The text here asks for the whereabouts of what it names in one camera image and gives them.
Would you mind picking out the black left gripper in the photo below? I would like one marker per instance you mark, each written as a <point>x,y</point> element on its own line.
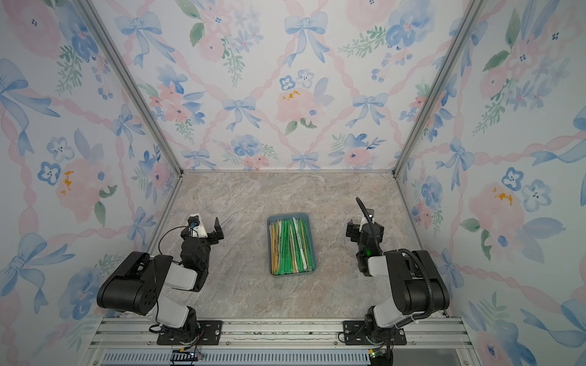
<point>213,236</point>

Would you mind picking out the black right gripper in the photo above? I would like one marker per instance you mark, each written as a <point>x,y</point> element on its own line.
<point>354,231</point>

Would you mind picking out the green straw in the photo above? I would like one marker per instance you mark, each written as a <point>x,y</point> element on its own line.
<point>288,262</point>

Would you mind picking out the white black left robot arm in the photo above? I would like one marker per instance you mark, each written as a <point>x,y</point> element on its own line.
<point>136,286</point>

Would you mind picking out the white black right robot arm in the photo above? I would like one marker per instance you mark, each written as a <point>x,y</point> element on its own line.
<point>417,288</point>

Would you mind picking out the blue plastic storage tray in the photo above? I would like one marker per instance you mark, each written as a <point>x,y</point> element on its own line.
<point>306,234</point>

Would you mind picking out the white straw right pile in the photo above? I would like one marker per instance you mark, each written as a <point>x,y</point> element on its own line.
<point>300,245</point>

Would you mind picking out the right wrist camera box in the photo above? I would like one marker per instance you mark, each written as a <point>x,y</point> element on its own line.
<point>370,217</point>

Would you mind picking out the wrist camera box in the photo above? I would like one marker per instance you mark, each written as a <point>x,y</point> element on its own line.
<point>196,227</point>
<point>370,217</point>

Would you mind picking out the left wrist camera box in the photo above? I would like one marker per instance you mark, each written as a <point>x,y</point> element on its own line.
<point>196,227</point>

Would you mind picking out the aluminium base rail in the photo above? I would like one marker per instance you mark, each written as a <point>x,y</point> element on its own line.
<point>434,341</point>

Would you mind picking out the aluminium frame post right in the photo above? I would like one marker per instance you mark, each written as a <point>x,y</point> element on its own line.
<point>469,21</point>

